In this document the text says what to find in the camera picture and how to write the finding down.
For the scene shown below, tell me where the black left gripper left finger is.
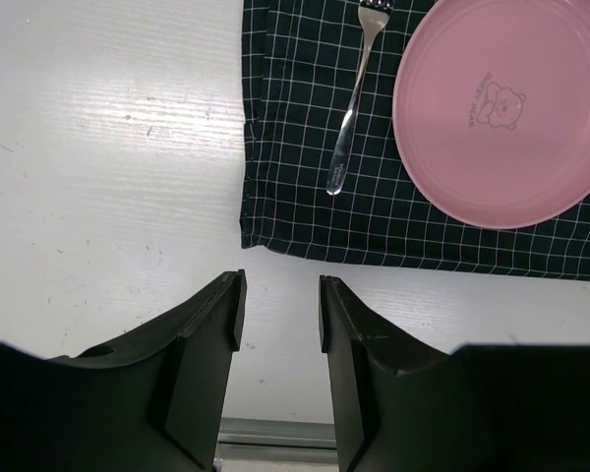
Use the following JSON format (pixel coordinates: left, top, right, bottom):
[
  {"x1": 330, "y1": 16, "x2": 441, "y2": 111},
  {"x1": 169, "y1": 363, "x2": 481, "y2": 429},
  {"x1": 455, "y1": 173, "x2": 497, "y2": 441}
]
[{"x1": 0, "y1": 270, "x2": 247, "y2": 471}]

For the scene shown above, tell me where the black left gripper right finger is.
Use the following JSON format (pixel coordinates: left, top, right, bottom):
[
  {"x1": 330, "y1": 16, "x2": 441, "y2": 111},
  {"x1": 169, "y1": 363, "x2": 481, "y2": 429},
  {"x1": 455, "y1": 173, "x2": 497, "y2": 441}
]
[{"x1": 319, "y1": 276, "x2": 590, "y2": 471}]

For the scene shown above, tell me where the pink plastic plate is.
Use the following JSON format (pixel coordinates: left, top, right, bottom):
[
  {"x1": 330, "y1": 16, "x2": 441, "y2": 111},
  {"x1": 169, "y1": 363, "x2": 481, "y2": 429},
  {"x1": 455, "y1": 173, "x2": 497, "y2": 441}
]
[{"x1": 392, "y1": 1, "x2": 590, "y2": 229}]

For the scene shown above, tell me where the dark checked cloth placemat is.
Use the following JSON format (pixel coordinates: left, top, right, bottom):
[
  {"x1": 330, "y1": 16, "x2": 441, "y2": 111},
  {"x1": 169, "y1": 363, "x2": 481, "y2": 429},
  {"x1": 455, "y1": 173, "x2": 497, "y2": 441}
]
[{"x1": 240, "y1": 1, "x2": 590, "y2": 280}]

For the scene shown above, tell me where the silver metal fork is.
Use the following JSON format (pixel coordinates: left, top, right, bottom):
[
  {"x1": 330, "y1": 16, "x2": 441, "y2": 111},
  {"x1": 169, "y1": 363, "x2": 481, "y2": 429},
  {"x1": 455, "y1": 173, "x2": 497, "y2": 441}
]
[{"x1": 325, "y1": 0, "x2": 394, "y2": 196}]

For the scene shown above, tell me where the aluminium front rail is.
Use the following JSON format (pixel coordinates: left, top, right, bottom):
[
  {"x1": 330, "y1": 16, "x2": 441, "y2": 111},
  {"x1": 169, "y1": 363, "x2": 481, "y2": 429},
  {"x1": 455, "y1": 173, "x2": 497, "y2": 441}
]
[{"x1": 216, "y1": 418, "x2": 338, "y2": 465}]

